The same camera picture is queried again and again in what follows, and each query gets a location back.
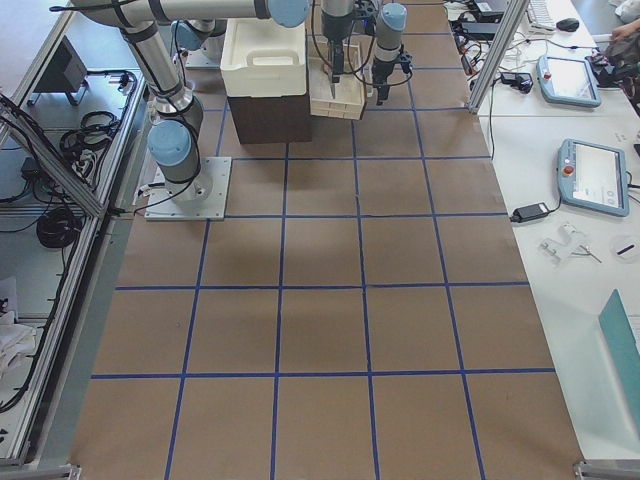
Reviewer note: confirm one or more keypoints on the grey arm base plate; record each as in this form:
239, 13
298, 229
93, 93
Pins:
204, 199

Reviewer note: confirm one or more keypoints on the black power adapter brick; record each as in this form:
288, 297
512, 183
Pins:
529, 213

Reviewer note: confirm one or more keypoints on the aluminium frame post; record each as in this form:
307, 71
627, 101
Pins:
502, 39

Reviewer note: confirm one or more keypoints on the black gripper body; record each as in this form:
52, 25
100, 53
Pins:
332, 30
382, 71

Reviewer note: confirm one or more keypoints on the blue teach pendant far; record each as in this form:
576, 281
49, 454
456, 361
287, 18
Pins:
567, 82

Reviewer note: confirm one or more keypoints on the wooden drawer with white handle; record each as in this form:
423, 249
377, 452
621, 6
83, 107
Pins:
350, 92

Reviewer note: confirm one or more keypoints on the black computer mouse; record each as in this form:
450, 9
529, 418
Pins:
568, 24

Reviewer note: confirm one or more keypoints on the white foam tray box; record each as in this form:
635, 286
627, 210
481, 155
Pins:
263, 59

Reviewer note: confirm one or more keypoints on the blue teach pendant near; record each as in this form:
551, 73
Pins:
593, 177

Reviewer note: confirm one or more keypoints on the teal notebook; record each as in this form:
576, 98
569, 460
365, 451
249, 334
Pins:
623, 349

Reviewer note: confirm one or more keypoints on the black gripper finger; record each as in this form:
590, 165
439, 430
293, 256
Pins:
335, 75
382, 94

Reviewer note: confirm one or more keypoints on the dark brown wooden cabinet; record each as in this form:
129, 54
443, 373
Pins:
262, 120

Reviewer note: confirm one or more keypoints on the white crumpled cloth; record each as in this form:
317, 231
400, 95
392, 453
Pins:
17, 342

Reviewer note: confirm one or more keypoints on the blue teach pendant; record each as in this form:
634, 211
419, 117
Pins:
593, 177
567, 82

